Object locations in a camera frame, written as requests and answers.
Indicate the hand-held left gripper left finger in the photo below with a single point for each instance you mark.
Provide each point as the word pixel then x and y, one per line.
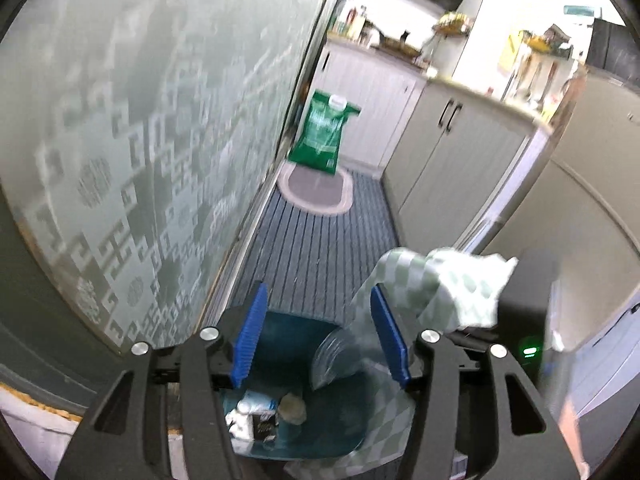
pixel 247 340

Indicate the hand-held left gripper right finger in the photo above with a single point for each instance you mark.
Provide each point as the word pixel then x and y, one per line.
pixel 392 340

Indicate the clear plastic wrapper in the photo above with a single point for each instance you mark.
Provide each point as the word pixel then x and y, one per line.
pixel 332 360

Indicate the teal trash bin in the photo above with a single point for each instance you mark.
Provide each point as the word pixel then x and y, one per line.
pixel 340 410

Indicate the person's right forearm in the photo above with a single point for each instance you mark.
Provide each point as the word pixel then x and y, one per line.
pixel 572 435

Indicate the green white checkered tablecloth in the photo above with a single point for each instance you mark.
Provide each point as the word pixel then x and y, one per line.
pixel 450 280

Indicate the beige refrigerator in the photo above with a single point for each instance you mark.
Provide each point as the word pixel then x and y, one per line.
pixel 590 200

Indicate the oval grey floor mat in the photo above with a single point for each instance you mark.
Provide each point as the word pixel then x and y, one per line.
pixel 315 190

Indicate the green rice bag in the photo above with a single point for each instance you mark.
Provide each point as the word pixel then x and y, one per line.
pixel 322 130

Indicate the patterned glass sliding door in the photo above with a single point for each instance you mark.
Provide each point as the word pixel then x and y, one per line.
pixel 150 135

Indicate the black appliance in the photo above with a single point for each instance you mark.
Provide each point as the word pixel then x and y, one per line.
pixel 615 45

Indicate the frying pan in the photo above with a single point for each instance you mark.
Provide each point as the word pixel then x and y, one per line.
pixel 400 49

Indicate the wall rack with utensils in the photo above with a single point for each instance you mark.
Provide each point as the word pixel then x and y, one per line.
pixel 535 60

